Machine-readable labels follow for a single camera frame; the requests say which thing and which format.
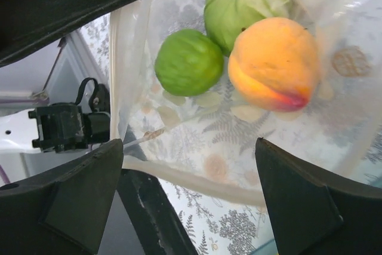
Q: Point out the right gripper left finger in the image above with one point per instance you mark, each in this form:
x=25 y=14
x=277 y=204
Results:
x=63 y=210

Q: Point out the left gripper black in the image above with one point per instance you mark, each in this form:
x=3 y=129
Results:
x=63 y=126

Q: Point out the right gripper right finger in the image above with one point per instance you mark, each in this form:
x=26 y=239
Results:
x=315 y=211

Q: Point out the light green bumpy fruit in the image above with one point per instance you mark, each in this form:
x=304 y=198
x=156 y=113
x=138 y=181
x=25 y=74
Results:
x=188 y=63

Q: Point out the orange peach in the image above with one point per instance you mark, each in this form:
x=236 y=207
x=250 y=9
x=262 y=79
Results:
x=275 y=65

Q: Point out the clear zip top bag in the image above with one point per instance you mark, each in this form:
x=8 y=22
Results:
x=349 y=35

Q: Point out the green cabbage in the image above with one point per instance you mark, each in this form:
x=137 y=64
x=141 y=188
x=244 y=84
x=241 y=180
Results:
x=226 y=19

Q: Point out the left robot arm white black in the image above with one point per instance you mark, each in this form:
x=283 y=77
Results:
x=18 y=135

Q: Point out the floral table mat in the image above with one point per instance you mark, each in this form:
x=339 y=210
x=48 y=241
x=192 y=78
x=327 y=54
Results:
x=215 y=216

